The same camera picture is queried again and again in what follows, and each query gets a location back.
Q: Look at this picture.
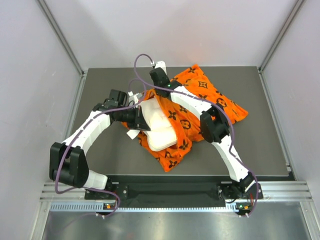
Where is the left aluminium corner post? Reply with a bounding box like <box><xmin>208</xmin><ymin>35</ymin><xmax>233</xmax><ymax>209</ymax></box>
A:
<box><xmin>36</xmin><ymin>0</ymin><xmax>84</xmax><ymax>76</ymax></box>

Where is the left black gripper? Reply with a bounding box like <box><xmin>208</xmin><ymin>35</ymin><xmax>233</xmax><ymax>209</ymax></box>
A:
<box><xmin>118</xmin><ymin>105</ymin><xmax>151</xmax><ymax>132</ymax></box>

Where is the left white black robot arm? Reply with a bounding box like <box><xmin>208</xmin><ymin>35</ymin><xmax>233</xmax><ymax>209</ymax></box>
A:
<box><xmin>49</xmin><ymin>89</ymin><xmax>150</xmax><ymax>199</ymax></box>

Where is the aluminium frame rail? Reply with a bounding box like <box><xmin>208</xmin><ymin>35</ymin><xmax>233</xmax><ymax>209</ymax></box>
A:
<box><xmin>40</xmin><ymin>181</ymin><xmax>313</xmax><ymax>202</ymax></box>

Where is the right aluminium corner post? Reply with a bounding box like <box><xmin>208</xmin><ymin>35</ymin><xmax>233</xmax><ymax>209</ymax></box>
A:
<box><xmin>258</xmin><ymin>0</ymin><xmax>306</xmax><ymax>74</ymax></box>

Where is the orange patterned pillowcase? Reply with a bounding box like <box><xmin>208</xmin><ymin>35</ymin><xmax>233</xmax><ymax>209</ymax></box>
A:
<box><xmin>138</xmin><ymin>64</ymin><xmax>249</xmax><ymax>172</ymax></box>

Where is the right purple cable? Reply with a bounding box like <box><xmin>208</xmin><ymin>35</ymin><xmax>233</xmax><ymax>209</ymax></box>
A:
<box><xmin>134</xmin><ymin>53</ymin><xmax>259</xmax><ymax>216</ymax></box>

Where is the grey slotted cable duct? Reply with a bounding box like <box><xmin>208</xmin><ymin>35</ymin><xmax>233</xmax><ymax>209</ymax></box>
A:
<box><xmin>49</xmin><ymin>201</ymin><xmax>252</xmax><ymax>213</ymax></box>

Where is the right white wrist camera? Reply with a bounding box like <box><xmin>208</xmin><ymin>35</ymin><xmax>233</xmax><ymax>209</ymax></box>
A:
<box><xmin>152</xmin><ymin>61</ymin><xmax>167</xmax><ymax>74</ymax></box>

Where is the purple cable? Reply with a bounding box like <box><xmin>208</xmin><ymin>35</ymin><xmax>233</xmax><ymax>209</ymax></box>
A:
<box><xmin>54</xmin><ymin>78</ymin><xmax>148</xmax><ymax>216</ymax></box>
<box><xmin>134</xmin><ymin>53</ymin><xmax>259</xmax><ymax>216</ymax></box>

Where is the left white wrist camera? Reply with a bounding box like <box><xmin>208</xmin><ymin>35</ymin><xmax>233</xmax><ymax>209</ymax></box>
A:
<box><xmin>128</xmin><ymin>91</ymin><xmax>144</xmax><ymax>106</ymax></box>

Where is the white pillow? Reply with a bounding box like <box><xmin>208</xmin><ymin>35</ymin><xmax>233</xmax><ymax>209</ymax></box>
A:
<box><xmin>140</xmin><ymin>98</ymin><xmax>178</xmax><ymax>152</ymax></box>

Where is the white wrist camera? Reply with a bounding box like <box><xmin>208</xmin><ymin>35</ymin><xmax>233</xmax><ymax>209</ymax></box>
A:
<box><xmin>128</xmin><ymin>91</ymin><xmax>144</xmax><ymax>106</ymax></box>
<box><xmin>152</xmin><ymin>61</ymin><xmax>167</xmax><ymax>74</ymax></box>

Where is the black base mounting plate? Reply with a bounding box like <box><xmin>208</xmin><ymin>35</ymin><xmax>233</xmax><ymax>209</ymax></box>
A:
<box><xmin>84</xmin><ymin>174</ymin><xmax>263</xmax><ymax>208</ymax></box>

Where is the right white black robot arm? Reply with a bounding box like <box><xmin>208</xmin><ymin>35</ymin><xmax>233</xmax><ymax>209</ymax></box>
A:
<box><xmin>149</xmin><ymin>67</ymin><xmax>260</xmax><ymax>200</ymax></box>

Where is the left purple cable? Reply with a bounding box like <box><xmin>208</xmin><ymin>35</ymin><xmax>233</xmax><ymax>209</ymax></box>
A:
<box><xmin>54</xmin><ymin>78</ymin><xmax>148</xmax><ymax>216</ymax></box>

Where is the aluminium corner post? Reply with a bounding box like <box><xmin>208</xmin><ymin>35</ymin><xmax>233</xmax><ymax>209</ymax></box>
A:
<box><xmin>258</xmin><ymin>0</ymin><xmax>306</xmax><ymax>74</ymax></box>
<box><xmin>36</xmin><ymin>0</ymin><xmax>84</xmax><ymax>76</ymax></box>

